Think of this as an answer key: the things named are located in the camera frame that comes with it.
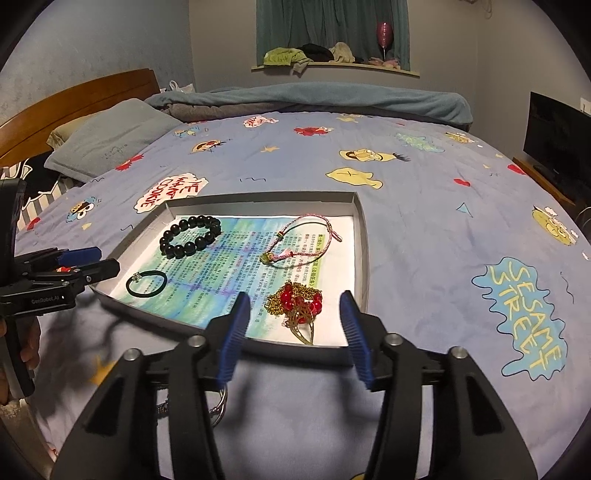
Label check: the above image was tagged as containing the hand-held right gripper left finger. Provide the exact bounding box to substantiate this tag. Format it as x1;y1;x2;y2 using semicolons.
51;291;252;480

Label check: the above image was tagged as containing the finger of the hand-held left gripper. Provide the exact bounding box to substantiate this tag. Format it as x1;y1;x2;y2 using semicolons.
28;259;121;289
17;246;103;274

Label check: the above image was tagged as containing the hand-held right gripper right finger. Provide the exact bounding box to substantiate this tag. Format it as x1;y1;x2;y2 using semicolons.
339;291;541;480

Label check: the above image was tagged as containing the red bead gold necklace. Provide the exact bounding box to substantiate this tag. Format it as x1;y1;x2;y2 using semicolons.
264;279;324;346

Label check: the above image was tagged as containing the grey cardboard box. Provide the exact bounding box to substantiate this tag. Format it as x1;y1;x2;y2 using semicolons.
90;191;371;367

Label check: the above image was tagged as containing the silver bangle bracelet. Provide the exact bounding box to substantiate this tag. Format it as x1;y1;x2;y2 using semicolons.
208;387;230;426

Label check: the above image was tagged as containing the person's left hand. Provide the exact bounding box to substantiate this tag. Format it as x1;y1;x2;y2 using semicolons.
19;318;43;371

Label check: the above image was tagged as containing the striped pillow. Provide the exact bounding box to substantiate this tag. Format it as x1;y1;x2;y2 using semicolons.
0;178;84;223

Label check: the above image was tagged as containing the printed paper sheet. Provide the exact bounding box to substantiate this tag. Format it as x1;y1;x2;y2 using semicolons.
104;215;356;347

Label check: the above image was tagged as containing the black printed cloth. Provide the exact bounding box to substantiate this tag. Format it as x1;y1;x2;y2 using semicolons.
0;157;63;204

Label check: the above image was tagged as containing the grey-blue pillow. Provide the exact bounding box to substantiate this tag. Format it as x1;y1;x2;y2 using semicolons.
44;98;183;183

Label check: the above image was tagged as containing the yellowish pillow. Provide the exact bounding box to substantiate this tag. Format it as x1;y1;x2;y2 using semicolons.
48;113;100;151

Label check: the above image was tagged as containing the cartoon printed bed sheet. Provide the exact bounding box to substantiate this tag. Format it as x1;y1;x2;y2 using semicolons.
0;108;591;480

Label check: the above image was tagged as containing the wooden headboard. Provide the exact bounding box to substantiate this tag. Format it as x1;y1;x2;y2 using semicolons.
0;68;160;169

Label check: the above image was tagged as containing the grey blanket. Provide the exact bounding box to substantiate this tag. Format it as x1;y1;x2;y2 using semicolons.
164;102;296;123

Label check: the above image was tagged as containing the wooden television stand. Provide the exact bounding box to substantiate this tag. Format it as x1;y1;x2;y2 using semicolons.
512;157;578;206

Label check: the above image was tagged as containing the blue folded blanket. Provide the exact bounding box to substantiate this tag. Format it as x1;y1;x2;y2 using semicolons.
143;82;474;130

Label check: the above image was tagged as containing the window sill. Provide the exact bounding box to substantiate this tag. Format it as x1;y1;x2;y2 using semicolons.
252;62;421;77

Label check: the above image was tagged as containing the green cloth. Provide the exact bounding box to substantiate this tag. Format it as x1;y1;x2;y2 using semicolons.
263;47;308;66

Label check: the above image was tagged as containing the black television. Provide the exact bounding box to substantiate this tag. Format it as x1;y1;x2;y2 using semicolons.
523;91;591;195

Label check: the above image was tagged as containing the teal curtain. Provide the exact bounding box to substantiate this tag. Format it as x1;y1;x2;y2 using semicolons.
256;0;411;70

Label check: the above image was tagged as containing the dark green hair tie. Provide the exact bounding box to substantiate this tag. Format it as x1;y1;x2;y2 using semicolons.
126;270;168;299

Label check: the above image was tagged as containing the black bead bracelet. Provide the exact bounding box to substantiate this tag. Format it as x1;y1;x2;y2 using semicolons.
159;215;222;260

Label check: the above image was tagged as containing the pink cord bracelet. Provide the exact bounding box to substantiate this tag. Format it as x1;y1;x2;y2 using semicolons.
261;213;344;268

